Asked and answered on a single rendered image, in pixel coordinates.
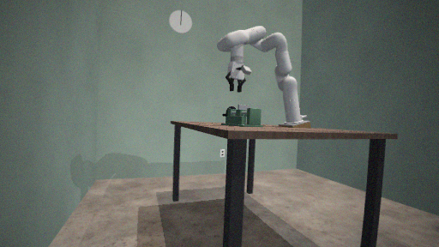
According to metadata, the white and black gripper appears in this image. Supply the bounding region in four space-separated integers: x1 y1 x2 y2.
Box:
226 61 246 93

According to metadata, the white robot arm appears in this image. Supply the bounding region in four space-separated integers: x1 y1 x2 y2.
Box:
217 26 307 124

